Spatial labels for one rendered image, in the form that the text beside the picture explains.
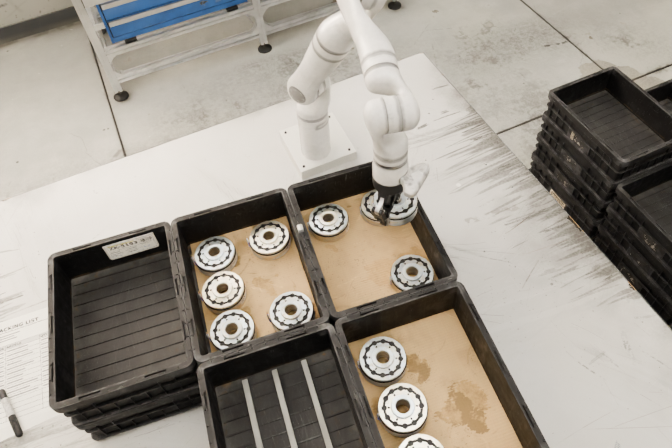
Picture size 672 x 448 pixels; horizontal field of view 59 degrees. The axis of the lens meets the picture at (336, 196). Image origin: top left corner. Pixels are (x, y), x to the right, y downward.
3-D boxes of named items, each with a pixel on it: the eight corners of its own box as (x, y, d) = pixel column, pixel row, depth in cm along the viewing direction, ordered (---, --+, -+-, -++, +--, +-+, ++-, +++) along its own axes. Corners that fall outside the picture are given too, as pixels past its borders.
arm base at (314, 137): (298, 141, 187) (292, 103, 173) (326, 134, 189) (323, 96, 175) (305, 163, 182) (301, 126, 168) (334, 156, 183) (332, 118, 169)
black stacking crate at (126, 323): (68, 280, 153) (48, 256, 144) (181, 246, 157) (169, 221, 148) (73, 429, 129) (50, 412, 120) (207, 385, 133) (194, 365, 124)
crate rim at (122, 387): (51, 259, 146) (47, 254, 144) (172, 224, 150) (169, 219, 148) (53, 416, 121) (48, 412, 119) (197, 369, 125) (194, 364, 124)
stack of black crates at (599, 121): (524, 171, 250) (546, 90, 215) (583, 147, 256) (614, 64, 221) (587, 242, 227) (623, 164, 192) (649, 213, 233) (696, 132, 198)
